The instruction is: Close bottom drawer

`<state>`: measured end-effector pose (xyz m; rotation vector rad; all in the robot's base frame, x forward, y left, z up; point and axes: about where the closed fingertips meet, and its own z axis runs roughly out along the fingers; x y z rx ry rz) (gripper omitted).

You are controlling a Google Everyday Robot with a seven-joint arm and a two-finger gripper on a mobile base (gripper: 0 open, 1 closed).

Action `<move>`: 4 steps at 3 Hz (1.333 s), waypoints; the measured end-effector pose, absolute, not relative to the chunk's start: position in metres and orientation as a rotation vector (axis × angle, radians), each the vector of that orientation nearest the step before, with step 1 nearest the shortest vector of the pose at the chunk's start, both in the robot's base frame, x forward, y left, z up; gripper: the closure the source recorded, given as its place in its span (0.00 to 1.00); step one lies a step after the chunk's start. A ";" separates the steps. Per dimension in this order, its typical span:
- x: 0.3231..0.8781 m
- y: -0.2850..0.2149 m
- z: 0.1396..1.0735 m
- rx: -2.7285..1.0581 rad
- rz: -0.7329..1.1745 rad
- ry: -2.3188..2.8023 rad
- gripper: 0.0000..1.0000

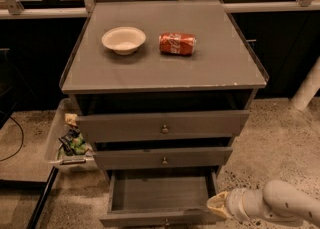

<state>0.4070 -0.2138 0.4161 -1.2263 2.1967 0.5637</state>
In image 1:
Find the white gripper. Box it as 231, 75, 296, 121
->
206, 188, 266, 221

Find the grey bottom drawer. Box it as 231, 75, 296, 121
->
101, 167, 223, 228

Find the grey drawer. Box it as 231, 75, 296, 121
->
94, 147, 232, 170
76, 110, 249, 143
101, 167, 223, 228

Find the grey middle drawer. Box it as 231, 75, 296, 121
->
94, 147, 232, 170

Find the grey wooden drawer cabinet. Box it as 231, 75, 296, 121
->
59, 0, 270, 181

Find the grey top drawer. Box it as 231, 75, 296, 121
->
76, 110, 249, 143

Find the green snack bag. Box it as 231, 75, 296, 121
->
58, 129, 89, 156

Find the clear plastic storage bin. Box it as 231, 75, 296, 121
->
44, 98, 97, 173

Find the red cola can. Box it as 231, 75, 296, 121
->
159, 32, 196, 56

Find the tan crumpled wrapper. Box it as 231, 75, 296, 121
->
64, 113, 77, 127

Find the black floor bar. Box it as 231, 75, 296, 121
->
26, 167, 59, 229

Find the white paper bowl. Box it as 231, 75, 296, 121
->
101, 27, 146, 55

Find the white pipe post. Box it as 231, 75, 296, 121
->
291, 57, 320, 110

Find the black floor cable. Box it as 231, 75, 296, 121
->
0, 110, 25, 163

